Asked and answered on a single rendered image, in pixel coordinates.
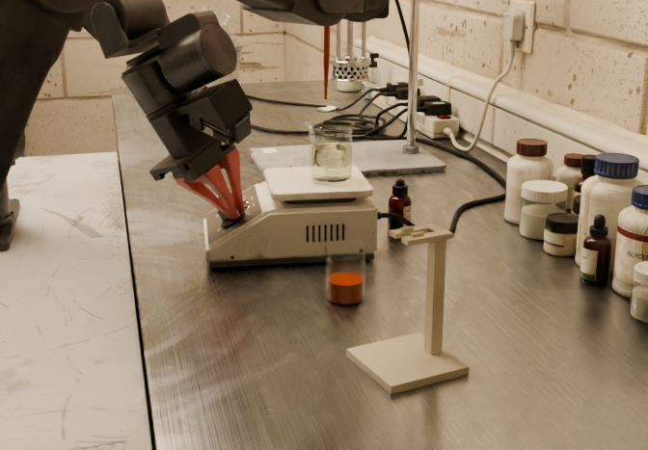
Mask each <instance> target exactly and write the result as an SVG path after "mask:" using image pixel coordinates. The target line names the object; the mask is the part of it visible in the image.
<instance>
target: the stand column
mask: <svg viewBox="0 0 648 450"><path fill-rule="evenodd" d="M418 58H419V0H411V14H410V49H409V84H408V118H407V145H404V146H403V153H407V154H417V153H419V146H417V145H416V121H417V89H418Z"/></svg>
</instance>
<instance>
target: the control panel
mask: <svg viewBox="0 0 648 450"><path fill-rule="evenodd" d="M242 197H243V201H244V200H246V199H247V200H248V201H247V202H246V203H244V206H245V205H247V204H249V206H248V207H247V208H245V217H244V218H243V219H242V220H241V221H240V222H238V223H237V224H236V225H233V226H231V227H229V228H225V229H223V228H222V227H221V224H222V222H223V220H222V219H221V217H220V216H219V214H218V213H217V212H218V209H217V208H216V209H214V210H213V211H211V212H209V213H208V214H206V227H207V239H208V245H210V244H212V243H213V242H215V241H217V240H218V239H220V238H222V237H223V236H225V235H227V234H228V233H230V232H232V231H233V230H235V229H236V228H238V227H240V226H241V225H243V224H245V223H247V222H248V221H249V220H251V219H253V218H254V217H256V216H258V215H259V214H261V213H262V211H261V207H260V204H259V200H258V197H257V191H256V187H255V186H253V187H251V188H250V189H248V190H247V191H245V192H243V193H242Z"/></svg>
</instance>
